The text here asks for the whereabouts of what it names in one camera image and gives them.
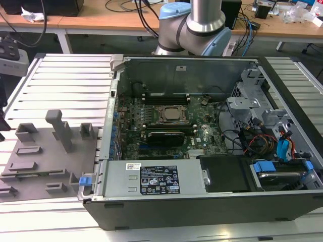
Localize black RAM slot bank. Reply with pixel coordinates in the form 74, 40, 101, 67
141, 123, 198, 135
142, 84, 190, 106

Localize grey parts rack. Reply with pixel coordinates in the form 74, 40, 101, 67
0, 109, 104, 202

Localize crumpled white paper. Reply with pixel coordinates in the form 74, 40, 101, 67
21, 7, 48, 23

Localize large black device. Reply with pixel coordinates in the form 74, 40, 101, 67
0, 0, 85, 17

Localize wooden desk white legs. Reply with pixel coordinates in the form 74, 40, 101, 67
0, 0, 323, 55

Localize grey case latch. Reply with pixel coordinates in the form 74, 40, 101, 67
110, 54, 124, 77

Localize silver power supply with label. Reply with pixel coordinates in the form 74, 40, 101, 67
103, 159, 202, 200

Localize metal CPU socket cover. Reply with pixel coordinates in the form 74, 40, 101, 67
154, 104, 189, 125

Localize black graphics card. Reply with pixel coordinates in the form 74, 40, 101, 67
147, 130, 185, 147

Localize CPU with silver top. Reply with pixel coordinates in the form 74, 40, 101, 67
163, 106, 182, 119

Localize green motherboard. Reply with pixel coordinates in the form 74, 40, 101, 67
115, 94, 229, 161

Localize white power strip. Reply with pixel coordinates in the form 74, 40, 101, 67
223, 41, 237, 56

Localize black open PC case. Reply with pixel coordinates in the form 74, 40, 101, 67
83, 54, 323, 231

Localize black plastic shroud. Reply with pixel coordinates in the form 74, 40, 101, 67
196, 155, 253, 193

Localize silver metal drive cage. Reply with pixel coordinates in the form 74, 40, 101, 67
226, 67, 296, 132

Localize tall black box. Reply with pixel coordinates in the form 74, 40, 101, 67
221, 0, 243, 30

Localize small black box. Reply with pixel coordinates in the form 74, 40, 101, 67
254, 4, 273, 19

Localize hard disk in blue carrier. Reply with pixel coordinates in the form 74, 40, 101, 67
248, 160, 313, 193

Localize clear plastic bags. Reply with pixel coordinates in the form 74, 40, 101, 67
282, 1, 316, 25

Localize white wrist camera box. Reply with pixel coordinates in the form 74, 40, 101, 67
0, 37, 29, 77

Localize red yellow black wire bundle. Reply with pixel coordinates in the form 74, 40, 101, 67
241, 133, 278, 155

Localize blue flat data cable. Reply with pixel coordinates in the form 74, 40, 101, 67
277, 140, 294, 165

